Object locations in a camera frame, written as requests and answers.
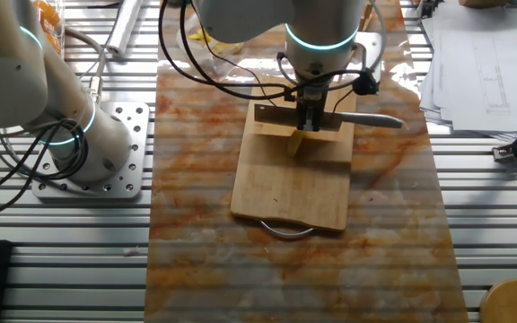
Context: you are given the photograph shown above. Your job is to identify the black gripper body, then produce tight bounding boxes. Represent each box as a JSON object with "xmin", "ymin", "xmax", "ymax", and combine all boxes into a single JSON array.
[{"xmin": 294, "ymin": 84, "xmax": 328, "ymax": 109}]

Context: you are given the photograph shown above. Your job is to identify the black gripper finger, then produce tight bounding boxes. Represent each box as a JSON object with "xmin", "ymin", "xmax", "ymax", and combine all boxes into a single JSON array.
[
  {"xmin": 312, "ymin": 103, "xmax": 325, "ymax": 130},
  {"xmin": 298, "ymin": 106, "xmax": 313, "ymax": 132}
]

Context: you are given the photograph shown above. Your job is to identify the steel cleaver knife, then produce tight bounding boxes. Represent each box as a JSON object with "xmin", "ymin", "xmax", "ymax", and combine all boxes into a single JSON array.
[{"xmin": 253, "ymin": 102, "xmax": 404, "ymax": 135}]

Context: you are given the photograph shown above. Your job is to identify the yellow potato wedge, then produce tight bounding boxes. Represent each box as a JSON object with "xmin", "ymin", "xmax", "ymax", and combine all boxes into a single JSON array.
[{"xmin": 286, "ymin": 129, "xmax": 307, "ymax": 158}]

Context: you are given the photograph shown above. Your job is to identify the wooden cutting board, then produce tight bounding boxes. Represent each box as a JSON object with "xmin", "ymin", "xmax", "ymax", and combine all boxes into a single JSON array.
[{"xmin": 230, "ymin": 74, "xmax": 357, "ymax": 240}]

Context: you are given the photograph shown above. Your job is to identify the clear bag of potato sticks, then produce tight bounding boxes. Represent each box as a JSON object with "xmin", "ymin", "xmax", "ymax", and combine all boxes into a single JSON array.
[{"xmin": 176, "ymin": 13, "xmax": 246, "ymax": 77}]

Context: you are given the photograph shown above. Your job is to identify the orange marble pattern mat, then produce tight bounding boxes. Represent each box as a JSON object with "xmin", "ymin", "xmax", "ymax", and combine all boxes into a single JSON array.
[{"xmin": 144, "ymin": 0, "xmax": 470, "ymax": 323}]

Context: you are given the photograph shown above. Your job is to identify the stack of white papers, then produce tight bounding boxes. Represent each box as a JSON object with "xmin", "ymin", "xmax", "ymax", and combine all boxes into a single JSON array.
[{"xmin": 418, "ymin": 0, "xmax": 517, "ymax": 136}]

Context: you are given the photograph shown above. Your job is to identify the brown wooden object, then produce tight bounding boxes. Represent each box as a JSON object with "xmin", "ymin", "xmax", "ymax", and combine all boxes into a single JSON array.
[{"xmin": 459, "ymin": 0, "xmax": 511, "ymax": 9}]

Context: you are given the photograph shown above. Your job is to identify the white plastic wrap roll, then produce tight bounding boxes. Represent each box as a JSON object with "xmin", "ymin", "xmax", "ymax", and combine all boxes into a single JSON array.
[{"xmin": 105, "ymin": 0, "xmax": 145, "ymax": 57}]

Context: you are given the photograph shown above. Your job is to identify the orange fruit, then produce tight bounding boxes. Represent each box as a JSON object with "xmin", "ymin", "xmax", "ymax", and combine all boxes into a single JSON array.
[
  {"xmin": 45, "ymin": 31, "xmax": 64, "ymax": 54},
  {"xmin": 38, "ymin": 0, "xmax": 62, "ymax": 27}
]

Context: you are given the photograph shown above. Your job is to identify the clear plastic fruit container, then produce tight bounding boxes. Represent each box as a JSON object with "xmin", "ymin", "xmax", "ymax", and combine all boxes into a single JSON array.
[{"xmin": 33, "ymin": 0, "xmax": 66, "ymax": 57}]

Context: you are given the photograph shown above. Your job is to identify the wooden mug tree stand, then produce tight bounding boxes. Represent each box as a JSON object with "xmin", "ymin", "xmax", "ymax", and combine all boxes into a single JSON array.
[{"xmin": 479, "ymin": 278, "xmax": 517, "ymax": 323}]

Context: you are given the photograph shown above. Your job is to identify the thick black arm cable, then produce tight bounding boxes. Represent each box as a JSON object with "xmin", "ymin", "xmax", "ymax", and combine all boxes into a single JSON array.
[
  {"xmin": 157, "ymin": 0, "xmax": 298, "ymax": 102},
  {"xmin": 179, "ymin": 0, "xmax": 298, "ymax": 91}
]

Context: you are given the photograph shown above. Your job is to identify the wrist camera on silver bracket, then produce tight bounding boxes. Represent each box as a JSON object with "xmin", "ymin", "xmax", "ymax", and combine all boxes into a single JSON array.
[{"xmin": 352, "ymin": 31, "xmax": 383, "ymax": 96}]

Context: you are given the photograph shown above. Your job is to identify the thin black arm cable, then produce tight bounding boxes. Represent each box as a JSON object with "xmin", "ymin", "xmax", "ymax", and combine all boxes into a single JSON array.
[{"xmin": 191, "ymin": 0, "xmax": 280, "ymax": 109}]

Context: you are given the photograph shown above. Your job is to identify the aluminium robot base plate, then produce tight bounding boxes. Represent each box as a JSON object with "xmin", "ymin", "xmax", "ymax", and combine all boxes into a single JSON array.
[{"xmin": 31, "ymin": 100, "xmax": 151, "ymax": 201}]

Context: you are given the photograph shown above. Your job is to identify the grey robot power cable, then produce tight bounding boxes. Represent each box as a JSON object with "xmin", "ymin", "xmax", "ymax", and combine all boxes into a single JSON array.
[{"xmin": 63, "ymin": 26, "xmax": 107, "ymax": 105}]

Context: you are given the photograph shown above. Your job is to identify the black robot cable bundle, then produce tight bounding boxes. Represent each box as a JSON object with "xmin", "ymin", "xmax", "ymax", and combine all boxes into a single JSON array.
[{"xmin": 0, "ymin": 118, "xmax": 90, "ymax": 217}]

